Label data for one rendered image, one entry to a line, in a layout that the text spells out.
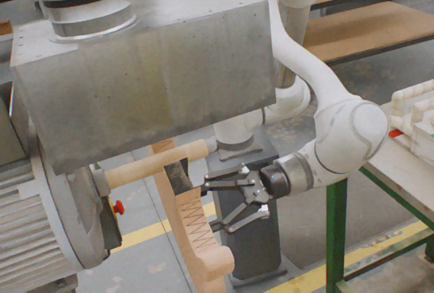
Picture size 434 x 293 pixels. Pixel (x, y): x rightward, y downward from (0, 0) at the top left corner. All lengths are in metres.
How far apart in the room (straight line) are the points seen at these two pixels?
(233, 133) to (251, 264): 0.69
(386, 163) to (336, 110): 0.44
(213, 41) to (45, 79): 0.19
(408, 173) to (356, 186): 1.40
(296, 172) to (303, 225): 1.44
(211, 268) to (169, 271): 1.60
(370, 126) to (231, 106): 0.32
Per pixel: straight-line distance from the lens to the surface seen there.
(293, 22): 1.35
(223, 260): 0.64
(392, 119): 1.35
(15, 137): 0.60
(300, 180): 0.93
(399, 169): 1.22
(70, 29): 0.51
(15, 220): 0.63
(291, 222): 2.37
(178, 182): 0.69
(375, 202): 2.50
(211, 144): 0.75
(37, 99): 0.49
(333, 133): 0.81
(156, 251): 2.35
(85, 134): 0.51
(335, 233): 1.62
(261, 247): 1.97
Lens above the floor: 1.66
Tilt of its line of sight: 32 degrees down
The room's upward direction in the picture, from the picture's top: 9 degrees counter-clockwise
